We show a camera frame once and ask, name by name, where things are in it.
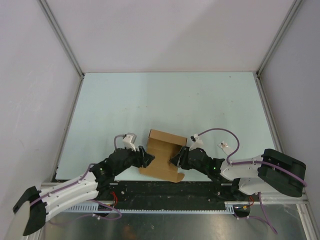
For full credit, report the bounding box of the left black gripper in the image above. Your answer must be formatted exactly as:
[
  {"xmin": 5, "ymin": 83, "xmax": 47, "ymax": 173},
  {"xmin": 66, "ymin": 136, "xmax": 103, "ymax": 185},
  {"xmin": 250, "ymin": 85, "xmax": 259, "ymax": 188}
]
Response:
[{"xmin": 114, "ymin": 144, "xmax": 155, "ymax": 176}]

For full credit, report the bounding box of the brown cardboard box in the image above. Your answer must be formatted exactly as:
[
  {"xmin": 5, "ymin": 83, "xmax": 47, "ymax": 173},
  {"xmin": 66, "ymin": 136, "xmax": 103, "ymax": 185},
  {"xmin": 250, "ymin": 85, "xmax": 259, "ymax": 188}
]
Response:
[{"xmin": 139, "ymin": 129, "xmax": 187, "ymax": 183}]

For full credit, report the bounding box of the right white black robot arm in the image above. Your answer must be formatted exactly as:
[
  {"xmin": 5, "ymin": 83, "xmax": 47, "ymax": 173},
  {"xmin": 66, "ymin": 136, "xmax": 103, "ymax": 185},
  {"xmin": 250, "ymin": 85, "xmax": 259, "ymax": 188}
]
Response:
[{"xmin": 169, "ymin": 147, "xmax": 306, "ymax": 201}]

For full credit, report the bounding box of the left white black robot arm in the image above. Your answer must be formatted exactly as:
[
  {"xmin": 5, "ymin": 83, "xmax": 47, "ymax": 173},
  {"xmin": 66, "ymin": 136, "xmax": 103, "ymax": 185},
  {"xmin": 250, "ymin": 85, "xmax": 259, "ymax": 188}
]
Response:
[{"xmin": 12, "ymin": 146, "xmax": 155, "ymax": 236}]

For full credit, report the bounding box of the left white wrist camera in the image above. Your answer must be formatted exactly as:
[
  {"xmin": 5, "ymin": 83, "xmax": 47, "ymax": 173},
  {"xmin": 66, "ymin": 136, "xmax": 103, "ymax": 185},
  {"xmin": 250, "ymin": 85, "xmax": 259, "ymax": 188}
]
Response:
[{"xmin": 122, "ymin": 132, "xmax": 137, "ymax": 152}]

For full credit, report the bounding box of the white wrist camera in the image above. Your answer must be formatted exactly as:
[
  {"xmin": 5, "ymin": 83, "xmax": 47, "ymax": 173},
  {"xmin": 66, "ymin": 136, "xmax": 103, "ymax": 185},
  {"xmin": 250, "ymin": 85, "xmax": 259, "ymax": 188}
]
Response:
[
  {"xmin": 189, "ymin": 134, "xmax": 204, "ymax": 151},
  {"xmin": 122, "ymin": 132, "xmax": 137, "ymax": 152}
]

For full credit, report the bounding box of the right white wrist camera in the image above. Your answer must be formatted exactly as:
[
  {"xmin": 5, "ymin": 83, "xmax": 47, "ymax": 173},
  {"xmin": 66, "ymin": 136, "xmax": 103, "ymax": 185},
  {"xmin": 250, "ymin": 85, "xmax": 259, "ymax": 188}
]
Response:
[{"xmin": 189, "ymin": 134, "xmax": 204, "ymax": 151}]

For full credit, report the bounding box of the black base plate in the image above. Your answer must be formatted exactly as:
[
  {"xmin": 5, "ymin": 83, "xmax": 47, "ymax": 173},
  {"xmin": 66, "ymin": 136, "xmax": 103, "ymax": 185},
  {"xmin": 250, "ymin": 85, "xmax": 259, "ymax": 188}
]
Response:
[{"xmin": 97, "ymin": 180, "xmax": 259, "ymax": 203}]

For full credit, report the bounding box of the grey slotted cable duct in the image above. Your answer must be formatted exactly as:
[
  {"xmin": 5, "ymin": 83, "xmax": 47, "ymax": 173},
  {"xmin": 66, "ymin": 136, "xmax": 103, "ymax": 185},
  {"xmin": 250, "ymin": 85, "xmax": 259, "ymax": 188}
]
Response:
[{"xmin": 64, "ymin": 202, "xmax": 235, "ymax": 215}]

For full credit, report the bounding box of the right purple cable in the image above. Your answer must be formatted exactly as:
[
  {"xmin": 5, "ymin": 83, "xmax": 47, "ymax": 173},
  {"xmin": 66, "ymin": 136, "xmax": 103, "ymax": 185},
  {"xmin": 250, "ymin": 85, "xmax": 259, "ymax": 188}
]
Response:
[{"xmin": 198, "ymin": 128, "xmax": 308, "ymax": 188}]

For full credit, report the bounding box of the aluminium rail beam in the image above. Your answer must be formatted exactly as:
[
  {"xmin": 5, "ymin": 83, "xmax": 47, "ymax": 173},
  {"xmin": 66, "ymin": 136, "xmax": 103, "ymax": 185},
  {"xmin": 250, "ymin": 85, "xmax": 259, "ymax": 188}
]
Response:
[{"xmin": 260, "ymin": 192, "xmax": 308, "ymax": 204}]

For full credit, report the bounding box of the left aluminium frame post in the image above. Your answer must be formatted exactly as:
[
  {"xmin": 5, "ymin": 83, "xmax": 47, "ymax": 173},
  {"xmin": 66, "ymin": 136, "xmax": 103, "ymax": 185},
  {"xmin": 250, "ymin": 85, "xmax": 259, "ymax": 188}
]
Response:
[{"xmin": 36, "ymin": 0, "xmax": 85, "ymax": 77}]

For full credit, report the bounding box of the aluminium frame post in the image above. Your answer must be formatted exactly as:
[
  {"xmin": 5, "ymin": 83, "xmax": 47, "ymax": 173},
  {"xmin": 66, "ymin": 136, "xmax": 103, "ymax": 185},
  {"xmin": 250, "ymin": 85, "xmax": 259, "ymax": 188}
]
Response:
[
  {"xmin": 36, "ymin": 0, "xmax": 85, "ymax": 77},
  {"xmin": 255, "ymin": 0, "xmax": 304, "ymax": 76}
]

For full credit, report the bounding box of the right aluminium frame post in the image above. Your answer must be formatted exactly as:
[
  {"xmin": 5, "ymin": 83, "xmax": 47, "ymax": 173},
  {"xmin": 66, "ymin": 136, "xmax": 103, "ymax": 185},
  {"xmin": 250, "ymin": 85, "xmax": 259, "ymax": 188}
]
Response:
[{"xmin": 255, "ymin": 0, "xmax": 304, "ymax": 76}]

